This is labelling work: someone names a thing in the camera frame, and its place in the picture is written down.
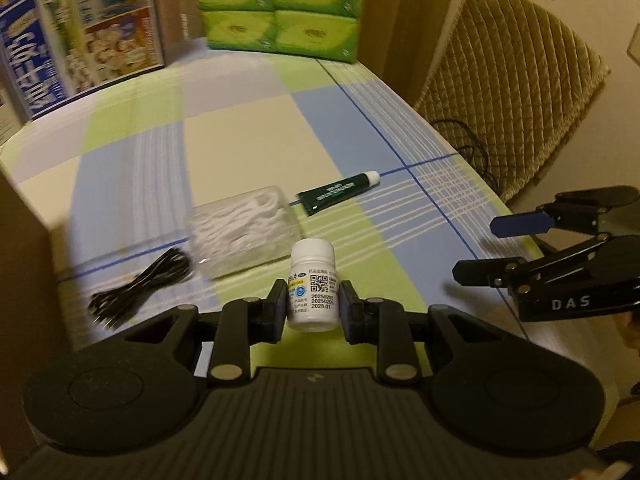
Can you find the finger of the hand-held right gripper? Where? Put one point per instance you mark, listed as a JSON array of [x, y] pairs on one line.
[[520, 225], [485, 271]]

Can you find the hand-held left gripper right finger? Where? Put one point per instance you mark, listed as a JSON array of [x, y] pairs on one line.
[[347, 310]]

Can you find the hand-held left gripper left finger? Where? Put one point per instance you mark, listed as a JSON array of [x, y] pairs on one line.
[[279, 307]]

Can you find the white pill bottle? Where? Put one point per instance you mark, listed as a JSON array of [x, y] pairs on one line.
[[312, 270]]

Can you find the checked cloth desktop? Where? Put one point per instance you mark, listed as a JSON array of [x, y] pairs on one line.
[[225, 125]]

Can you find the person's right hand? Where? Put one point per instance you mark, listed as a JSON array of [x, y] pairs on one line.
[[631, 332]]

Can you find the clear box of floss picks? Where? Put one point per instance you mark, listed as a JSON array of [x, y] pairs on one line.
[[240, 230]]

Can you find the dark green tube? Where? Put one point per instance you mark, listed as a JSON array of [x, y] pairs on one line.
[[335, 192]]

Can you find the beige quilted chair cushion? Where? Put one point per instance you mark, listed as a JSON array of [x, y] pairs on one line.
[[510, 85]]

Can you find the brown wooden panel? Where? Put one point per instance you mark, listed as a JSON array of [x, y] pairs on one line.
[[25, 285], [400, 20]]

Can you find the stack of green tissue packs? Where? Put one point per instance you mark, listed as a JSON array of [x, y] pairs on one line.
[[280, 10]]

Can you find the brown cardboard box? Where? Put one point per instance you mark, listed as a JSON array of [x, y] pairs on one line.
[[175, 10]]

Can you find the colourful printed box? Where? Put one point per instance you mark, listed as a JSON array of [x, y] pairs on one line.
[[90, 35]]

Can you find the white wall socket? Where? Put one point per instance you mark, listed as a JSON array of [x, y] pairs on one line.
[[634, 45]]

